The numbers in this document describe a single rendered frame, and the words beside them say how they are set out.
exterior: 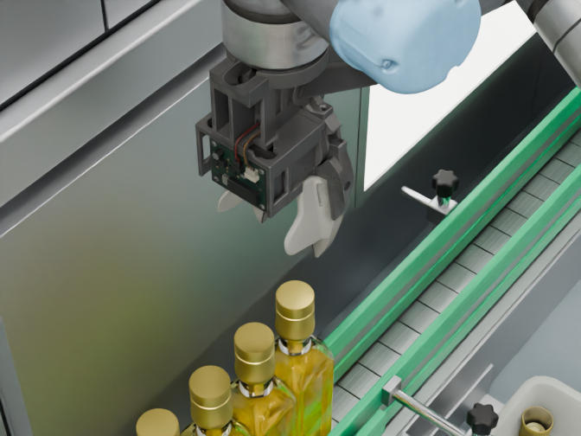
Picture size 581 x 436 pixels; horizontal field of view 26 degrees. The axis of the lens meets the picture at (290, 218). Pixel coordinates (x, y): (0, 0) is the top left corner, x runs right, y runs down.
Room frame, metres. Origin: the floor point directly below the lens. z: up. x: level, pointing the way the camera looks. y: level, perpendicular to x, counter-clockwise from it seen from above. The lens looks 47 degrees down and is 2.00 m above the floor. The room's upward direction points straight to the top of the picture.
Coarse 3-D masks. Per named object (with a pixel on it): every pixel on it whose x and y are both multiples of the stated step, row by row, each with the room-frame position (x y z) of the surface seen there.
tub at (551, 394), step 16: (528, 384) 0.83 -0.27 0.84; (544, 384) 0.84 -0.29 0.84; (560, 384) 0.83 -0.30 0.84; (512, 400) 0.81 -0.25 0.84; (528, 400) 0.83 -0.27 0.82; (544, 400) 0.83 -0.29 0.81; (560, 400) 0.82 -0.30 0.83; (576, 400) 0.81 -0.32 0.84; (512, 416) 0.80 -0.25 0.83; (560, 416) 0.82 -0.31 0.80; (576, 416) 0.81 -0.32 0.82; (496, 432) 0.77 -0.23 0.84; (512, 432) 0.80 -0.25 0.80; (560, 432) 0.81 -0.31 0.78; (576, 432) 0.80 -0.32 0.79
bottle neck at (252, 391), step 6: (240, 384) 0.65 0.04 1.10; (246, 384) 0.64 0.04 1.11; (264, 384) 0.64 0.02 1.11; (270, 384) 0.65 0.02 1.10; (240, 390) 0.65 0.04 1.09; (246, 390) 0.64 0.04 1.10; (252, 390) 0.64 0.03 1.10; (258, 390) 0.64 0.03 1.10; (264, 390) 0.64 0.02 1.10; (270, 390) 0.64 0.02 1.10; (252, 396) 0.64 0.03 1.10; (258, 396) 0.64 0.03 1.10
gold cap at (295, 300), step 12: (288, 288) 0.71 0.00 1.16; (300, 288) 0.71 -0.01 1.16; (276, 300) 0.69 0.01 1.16; (288, 300) 0.69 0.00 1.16; (300, 300) 0.69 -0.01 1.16; (312, 300) 0.69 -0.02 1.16; (276, 312) 0.69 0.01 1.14; (288, 312) 0.68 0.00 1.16; (300, 312) 0.68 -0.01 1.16; (312, 312) 0.69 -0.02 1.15; (276, 324) 0.69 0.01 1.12; (288, 324) 0.68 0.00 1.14; (300, 324) 0.68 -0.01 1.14; (312, 324) 0.69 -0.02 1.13; (288, 336) 0.68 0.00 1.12; (300, 336) 0.68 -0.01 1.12
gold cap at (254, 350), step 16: (240, 336) 0.65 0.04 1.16; (256, 336) 0.65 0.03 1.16; (272, 336) 0.65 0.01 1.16; (240, 352) 0.64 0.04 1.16; (256, 352) 0.64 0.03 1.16; (272, 352) 0.65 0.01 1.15; (240, 368) 0.64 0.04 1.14; (256, 368) 0.64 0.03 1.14; (272, 368) 0.64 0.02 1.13; (256, 384) 0.63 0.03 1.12
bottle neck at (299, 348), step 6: (282, 342) 0.69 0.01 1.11; (288, 342) 0.69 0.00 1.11; (294, 342) 0.68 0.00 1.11; (300, 342) 0.68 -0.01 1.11; (306, 342) 0.69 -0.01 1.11; (282, 348) 0.69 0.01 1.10; (288, 348) 0.69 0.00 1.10; (294, 348) 0.68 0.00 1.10; (300, 348) 0.69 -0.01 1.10; (306, 348) 0.69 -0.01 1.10; (288, 354) 0.69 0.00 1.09; (294, 354) 0.68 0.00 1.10; (300, 354) 0.68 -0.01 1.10
